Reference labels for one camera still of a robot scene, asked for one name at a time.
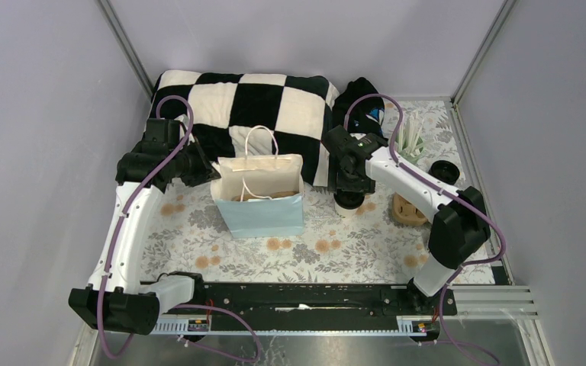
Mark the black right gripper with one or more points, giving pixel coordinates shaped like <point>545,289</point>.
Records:
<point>336,181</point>

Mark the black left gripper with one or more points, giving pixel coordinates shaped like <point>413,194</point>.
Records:
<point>205,171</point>

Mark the white paper bag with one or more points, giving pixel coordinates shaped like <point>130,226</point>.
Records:
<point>260,195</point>

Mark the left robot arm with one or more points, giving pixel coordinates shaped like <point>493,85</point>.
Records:
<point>115,299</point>

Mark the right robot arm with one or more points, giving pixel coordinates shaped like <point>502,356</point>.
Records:
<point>457,217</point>

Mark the black cloth bundle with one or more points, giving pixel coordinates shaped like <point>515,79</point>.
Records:
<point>367,116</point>

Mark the black white checkered pillow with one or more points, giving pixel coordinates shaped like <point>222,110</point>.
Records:
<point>256,114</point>

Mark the green straw holder cup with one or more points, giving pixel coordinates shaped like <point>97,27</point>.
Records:
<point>412,155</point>

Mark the brown cardboard cup carrier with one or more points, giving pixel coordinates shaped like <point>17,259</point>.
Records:
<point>406,213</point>

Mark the floral table mat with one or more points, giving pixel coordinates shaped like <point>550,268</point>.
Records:
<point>188,233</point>

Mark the stack of black lids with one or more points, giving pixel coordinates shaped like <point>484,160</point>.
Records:
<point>445,171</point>

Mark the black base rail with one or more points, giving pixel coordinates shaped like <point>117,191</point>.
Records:
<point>301,309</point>

